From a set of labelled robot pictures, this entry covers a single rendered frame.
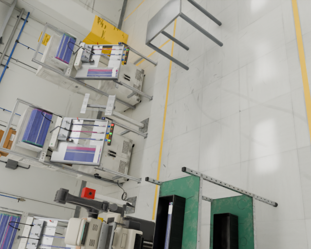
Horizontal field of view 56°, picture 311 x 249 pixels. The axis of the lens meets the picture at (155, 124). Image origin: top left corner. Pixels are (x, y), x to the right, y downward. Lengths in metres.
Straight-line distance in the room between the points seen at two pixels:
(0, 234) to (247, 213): 2.85
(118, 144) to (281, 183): 2.71
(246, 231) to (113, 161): 2.64
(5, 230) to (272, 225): 2.98
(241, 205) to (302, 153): 0.70
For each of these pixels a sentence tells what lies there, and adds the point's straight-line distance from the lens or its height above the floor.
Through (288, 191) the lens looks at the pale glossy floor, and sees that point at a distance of 2.81.
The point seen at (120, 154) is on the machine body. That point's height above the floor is 0.24.
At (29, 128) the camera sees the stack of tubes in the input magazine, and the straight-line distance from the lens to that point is 4.39.
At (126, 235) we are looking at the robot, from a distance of 2.92.
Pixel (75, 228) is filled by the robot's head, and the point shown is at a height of 1.34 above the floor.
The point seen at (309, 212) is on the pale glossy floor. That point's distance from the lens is 2.69.
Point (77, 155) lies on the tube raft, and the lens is 4.27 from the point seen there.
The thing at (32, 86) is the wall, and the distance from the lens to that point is 6.35.
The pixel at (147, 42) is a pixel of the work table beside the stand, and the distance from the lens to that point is 4.18.
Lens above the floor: 2.37
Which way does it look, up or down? 31 degrees down
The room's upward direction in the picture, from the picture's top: 65 degrees counter-clockwise
